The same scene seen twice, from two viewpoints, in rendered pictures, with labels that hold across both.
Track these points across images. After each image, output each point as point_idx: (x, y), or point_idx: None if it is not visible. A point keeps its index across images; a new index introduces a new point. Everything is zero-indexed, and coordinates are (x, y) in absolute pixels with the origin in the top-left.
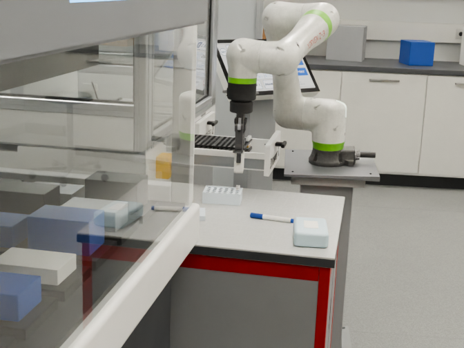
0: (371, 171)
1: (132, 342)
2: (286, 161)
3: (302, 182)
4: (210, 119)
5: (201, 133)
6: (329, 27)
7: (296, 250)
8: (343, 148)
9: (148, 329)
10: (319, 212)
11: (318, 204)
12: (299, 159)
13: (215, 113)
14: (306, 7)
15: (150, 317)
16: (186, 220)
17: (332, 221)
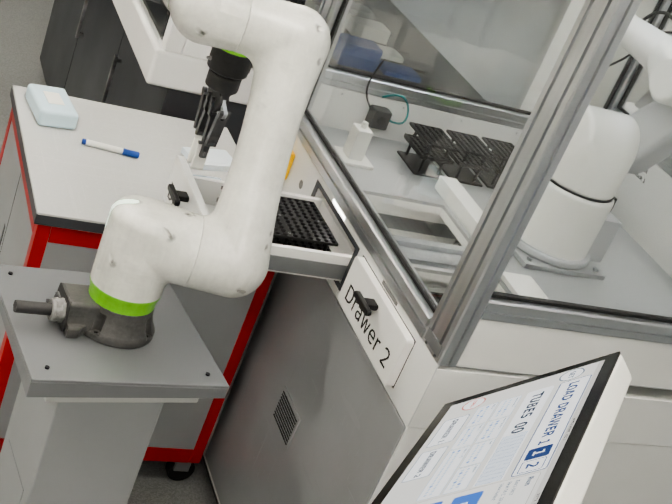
0: (9, 282)
1: (135, 77)
2: (193, 328)
3: None
4: (385, 319)
5: (354, 288)
6: None
7: None
8: (87, 288)
9: (140, 105)
10: (60, 167)
11: (68, 187)
12: (172, 334)
13: (427, 381)
14: None
15: (143, 100)
16: (147, 29)
17: (35, 147)
